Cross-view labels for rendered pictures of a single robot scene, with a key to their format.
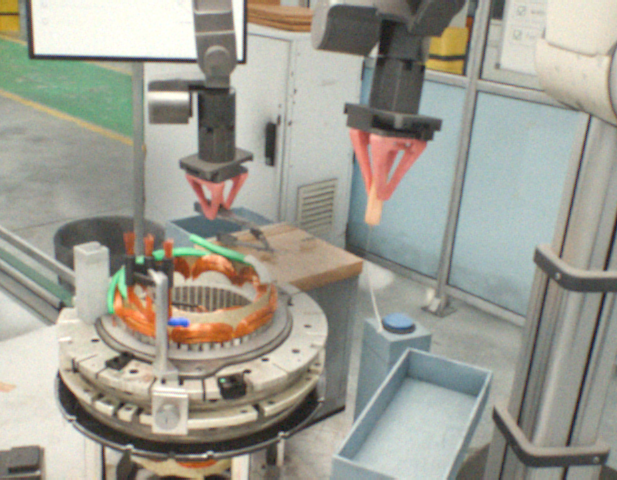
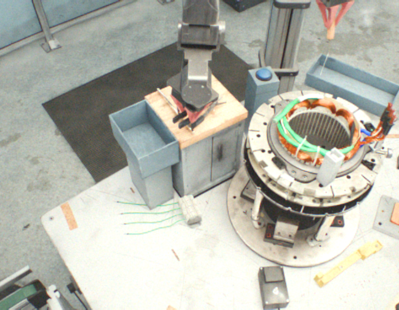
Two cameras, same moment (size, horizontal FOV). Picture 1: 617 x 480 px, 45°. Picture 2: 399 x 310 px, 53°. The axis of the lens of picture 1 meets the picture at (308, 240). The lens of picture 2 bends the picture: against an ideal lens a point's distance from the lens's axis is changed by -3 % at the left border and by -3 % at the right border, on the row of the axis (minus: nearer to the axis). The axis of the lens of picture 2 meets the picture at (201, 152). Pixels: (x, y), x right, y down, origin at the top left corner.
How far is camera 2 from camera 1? 127 cm
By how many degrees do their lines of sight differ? 67
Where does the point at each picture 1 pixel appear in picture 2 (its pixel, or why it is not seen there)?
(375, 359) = (268, 94)
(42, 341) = (108, 298)
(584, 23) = not seen: outside the picture
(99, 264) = (337, 155)
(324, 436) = not seen: hidden behind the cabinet
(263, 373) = (362, 116)
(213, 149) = not seen: hidden behind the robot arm
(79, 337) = (347, 183)
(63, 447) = (235, 267)
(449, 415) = (332, 77)
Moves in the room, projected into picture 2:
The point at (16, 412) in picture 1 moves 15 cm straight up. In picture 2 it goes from (199, 299) to (199, 278)
